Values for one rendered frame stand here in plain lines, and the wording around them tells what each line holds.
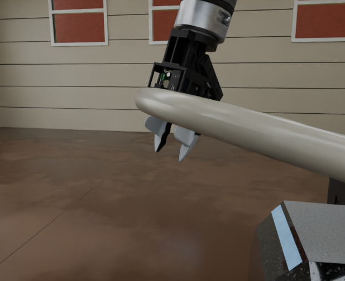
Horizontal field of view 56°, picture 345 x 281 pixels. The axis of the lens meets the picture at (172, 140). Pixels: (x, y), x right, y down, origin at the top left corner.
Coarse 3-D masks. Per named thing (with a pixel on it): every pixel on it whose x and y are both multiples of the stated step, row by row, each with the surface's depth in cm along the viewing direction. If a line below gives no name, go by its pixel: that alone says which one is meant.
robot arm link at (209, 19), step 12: (192, 0) 51; (180, 12) 52; (192, 12) 51; (204, 12) 50; (216, 12) 51; (228, 12) 52; (180, 24) 52; (192, 24) 51; (204, 24) 50; (216, 24) 51; (228, 24) 53; (216, 36) 52
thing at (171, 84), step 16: (176, 32) 51; (192, 32) 51; (176, 48) 51; (192, 48) 52; (208, 48) 55; (160, 64) 53; (176, 64) 51; (192, 64) 54; (176, 80) 51; (192, 80) 51; (208, 80) 56
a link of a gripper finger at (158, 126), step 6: (150, 120) 57; (156, 120) 58; (162, 120) 59; (150, 126) 57; (156, 126) 58; (162, 126) 59; (168, 126) 59; (156, 132) 59; (162, 132) 59; (168, 132) 60; (156, 138) 60; (162, 138) 59; (156, 144) 60; (162, 144) 60; (156, 150) 59
